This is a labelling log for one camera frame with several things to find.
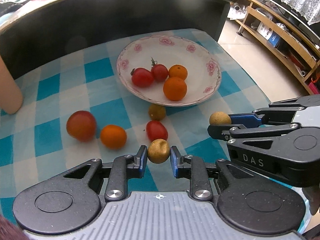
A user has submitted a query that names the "wooden TV cabinet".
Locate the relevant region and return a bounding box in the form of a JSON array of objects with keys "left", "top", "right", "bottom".
[{"left": 234, "top": 0, "right": 320, "bottom": 96}]

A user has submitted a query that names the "large orange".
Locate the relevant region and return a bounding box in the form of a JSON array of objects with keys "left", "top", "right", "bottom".
[{"left": 163, "top": 76, "right": 188, "bottom": 102}]

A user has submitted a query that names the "white box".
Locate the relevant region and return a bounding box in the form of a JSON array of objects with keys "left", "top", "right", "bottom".
[{"left": 257, "top": 22, "right": 273, "bottom": 37}]

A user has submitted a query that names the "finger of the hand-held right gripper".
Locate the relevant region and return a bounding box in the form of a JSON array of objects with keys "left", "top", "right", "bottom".
[
  {"left": 207, "top": 123, "right": 302, "bottom": 155},
  {"left": 228, "top": 99, "right": 307, "bottom": 126}
]

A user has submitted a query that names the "small orange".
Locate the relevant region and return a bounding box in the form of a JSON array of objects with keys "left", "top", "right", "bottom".
[
  {"left": 168, "top": 64, "right": 188, "bottom": 80},
  {"left": 100, "top": 124, "right": 127, "bottom": 150}
]

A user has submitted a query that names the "red cherry tomato with stem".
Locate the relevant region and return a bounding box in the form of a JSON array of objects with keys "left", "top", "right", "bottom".
[{"left": 150, "top": 57, "right": 169, "bottom": 82}]

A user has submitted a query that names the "dark olive fruit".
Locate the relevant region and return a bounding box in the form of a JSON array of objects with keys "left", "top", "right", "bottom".
[{"left": 148, "top": 104, "right": 166, "bottom": 121}]

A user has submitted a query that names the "dark coffee table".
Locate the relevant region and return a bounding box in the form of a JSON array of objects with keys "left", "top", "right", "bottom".
[{"left": 0, "top": 0, "right": 237, "bottom": 81}]

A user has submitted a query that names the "person's right hand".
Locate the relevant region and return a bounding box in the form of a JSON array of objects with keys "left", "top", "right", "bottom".
[{"left": 303, "top": 187, "right": 320, "bottom": 216}]

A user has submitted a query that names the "dark red cloth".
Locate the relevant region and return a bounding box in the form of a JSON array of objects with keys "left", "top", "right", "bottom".
[{"left": 0, "top": 215, "right": 23, "bottom": 240}]

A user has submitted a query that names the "large red orange tomato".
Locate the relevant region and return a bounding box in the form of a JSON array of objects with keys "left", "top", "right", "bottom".
[{"left": 66, "top": 110, "right": 97, "bottom": 142}]

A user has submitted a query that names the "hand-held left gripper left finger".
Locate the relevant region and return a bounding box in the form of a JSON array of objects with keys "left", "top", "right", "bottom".
[{"left": 64, "top": 145, "right": 148, "bottom": 202}]

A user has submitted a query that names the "blue white checkered cloth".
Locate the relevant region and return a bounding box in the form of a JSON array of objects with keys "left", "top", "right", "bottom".
[{"left": 0, "top": 27, "right": 310, "bottom": 233}]

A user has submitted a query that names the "blue box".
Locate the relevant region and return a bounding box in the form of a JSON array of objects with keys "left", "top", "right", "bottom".
[{"left": 268, "top": 33, "right": 282, "bottom": 47}]

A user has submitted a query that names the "brown longan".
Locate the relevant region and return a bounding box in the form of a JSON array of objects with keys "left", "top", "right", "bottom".
[
  {"left": 209, "top": 112, "right": 232, "bottom": 126},
  {"left": 147, "top": 139, "right": 170, "bottom": 164}
]

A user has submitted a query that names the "white plate with pink flowers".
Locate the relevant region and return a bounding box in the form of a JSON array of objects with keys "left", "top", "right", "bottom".
[{"left": 116, "top": 35, "right": 222, "bottom": 107}]

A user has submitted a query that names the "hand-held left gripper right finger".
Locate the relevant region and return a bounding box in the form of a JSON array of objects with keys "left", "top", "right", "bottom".
[{"left": 170, "top": 145, "right": 250, "bottom": 202}]

